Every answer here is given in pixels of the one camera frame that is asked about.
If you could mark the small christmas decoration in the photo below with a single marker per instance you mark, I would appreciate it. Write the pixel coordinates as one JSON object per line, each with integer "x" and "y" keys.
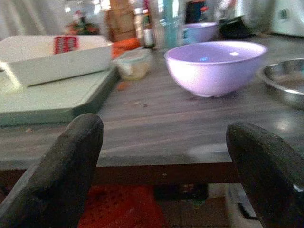
{"x": 82, "y": 25}

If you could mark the large purple bowl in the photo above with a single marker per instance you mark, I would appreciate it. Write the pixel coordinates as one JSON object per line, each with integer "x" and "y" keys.
{"x": 213, "y": 73}

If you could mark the white rectangular baking dish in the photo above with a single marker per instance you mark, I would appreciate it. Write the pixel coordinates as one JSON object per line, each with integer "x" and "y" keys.
{"x": 59, "y": 65}

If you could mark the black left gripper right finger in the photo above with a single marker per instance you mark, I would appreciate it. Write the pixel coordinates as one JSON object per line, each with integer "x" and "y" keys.
{"x": 268, "y": 171}

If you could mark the stainless steel bowl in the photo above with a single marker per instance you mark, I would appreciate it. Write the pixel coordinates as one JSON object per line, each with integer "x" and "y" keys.
{"x": 285, "y": 83}

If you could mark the white kitchen appliance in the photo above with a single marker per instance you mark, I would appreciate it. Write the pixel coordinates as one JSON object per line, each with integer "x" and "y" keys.
{"x": 285, "y": 16}

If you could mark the small lidded glass container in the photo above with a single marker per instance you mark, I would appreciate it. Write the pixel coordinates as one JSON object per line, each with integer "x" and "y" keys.
{"x": 135, "y": 66}

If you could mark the brown spice bottle white label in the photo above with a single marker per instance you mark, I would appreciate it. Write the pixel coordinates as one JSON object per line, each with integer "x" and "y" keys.
{"x": 149, "y": 35}

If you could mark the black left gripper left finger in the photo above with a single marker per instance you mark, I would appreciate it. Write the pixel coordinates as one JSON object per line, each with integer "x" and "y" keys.
{"x": 64, "y": 166}

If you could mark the small orange food scrap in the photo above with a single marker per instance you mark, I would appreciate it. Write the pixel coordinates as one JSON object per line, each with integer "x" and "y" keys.
{"x": 123, "y": 86}

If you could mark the black rounded object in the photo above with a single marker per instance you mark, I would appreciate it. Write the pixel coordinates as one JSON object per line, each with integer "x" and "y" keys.
{"x": 234, "y": 29}

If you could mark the brown cardboard box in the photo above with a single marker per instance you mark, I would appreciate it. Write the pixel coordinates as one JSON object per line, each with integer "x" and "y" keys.
{"x": 121, "y": 21}

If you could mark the pale green tray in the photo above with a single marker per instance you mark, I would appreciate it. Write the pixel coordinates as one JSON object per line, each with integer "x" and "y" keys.
{"x": 47, "y": 104}

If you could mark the purple bowl with label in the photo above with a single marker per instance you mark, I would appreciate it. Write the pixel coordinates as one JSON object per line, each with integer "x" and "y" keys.
{"x": 202, "y": 32}

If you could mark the clear drinking glass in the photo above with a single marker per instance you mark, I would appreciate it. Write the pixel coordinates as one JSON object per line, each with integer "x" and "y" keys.
{"x": 158, "y": 26}

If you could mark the orange cloth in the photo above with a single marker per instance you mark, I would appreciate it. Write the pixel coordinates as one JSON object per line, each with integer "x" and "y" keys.
{"x": 124, "y": 45}

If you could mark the teal water bottle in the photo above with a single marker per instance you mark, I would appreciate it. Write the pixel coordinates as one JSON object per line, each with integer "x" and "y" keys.
{"x": 173, "y": 26}

